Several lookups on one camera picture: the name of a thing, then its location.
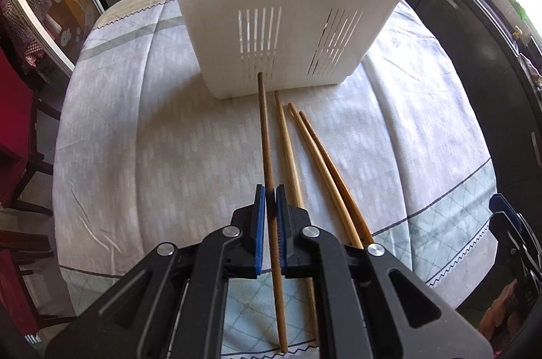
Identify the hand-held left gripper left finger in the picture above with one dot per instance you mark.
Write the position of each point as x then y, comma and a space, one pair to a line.
259, 232

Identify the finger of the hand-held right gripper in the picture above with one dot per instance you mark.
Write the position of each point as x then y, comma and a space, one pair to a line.
501, 204

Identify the red covered wooden chair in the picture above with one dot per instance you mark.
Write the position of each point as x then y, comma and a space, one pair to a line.
12, 109

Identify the pale patterned tablecloth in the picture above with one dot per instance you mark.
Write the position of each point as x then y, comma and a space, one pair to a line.
148, 130

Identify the orange-brown chopstick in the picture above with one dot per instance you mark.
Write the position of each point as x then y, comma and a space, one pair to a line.
315, 155
333, 172

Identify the person's right hand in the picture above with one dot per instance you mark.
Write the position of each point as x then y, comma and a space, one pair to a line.
504, 308

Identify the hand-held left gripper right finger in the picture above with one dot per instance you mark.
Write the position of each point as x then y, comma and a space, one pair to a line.
283, 232

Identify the checked hanging apron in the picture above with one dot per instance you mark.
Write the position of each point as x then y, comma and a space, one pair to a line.
25, 41

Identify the green windowsill containers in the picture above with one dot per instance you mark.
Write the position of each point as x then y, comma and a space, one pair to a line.
514, 3

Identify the light bamboo chopstick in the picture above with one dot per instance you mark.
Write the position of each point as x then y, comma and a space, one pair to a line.
288, 147

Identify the dark counter cabinets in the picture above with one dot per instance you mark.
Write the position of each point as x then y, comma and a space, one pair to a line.
465, 66

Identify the dark brown chopstick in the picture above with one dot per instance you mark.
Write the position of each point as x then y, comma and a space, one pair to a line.
266, 147

